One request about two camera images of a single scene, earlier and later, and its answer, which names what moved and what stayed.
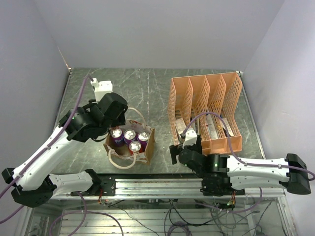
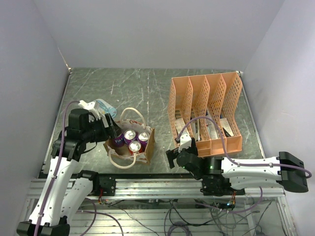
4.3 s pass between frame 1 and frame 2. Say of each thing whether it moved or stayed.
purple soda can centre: stayed
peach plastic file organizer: stayed
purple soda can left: stayed
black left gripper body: moved
